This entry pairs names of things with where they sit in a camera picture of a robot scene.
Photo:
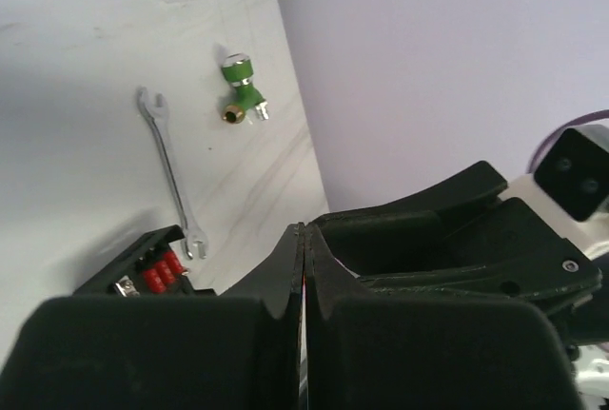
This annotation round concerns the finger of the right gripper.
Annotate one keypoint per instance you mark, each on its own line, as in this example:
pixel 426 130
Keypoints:
pixel 505 250
pixel 461 195

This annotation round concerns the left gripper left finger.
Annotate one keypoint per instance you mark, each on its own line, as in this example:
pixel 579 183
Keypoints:
pixel 238 350

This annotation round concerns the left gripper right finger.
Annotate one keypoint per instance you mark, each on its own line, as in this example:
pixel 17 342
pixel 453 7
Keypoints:
pixel 423 351

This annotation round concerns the black fuse box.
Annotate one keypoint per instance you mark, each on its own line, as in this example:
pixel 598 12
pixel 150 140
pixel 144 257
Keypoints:
pixel 122 277

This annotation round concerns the red blade fuse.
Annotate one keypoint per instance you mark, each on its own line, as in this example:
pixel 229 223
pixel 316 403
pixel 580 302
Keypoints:
pixel 173 263

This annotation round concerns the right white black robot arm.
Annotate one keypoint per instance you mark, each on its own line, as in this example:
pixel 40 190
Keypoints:
pixel 595 367

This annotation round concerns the installed red fuse left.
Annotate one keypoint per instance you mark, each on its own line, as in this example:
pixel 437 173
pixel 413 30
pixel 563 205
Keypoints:
pixel 153 281

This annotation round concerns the installed red fuse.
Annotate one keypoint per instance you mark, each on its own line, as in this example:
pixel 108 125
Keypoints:
pixel 166 275
pixel 153 281

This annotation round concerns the installed red fuse right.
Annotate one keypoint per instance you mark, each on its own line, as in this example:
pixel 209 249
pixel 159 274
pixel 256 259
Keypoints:
pixel 166 275

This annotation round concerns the silver combination wrench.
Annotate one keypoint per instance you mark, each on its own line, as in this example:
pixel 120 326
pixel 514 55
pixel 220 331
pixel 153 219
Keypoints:
pixel 156 113

